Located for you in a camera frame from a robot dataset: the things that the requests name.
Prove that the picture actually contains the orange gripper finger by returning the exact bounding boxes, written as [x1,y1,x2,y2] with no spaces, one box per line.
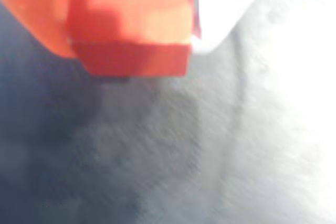
[0,0,79,59]

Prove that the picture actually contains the red cube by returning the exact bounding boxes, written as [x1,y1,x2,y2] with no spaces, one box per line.
[65,0,203,78]

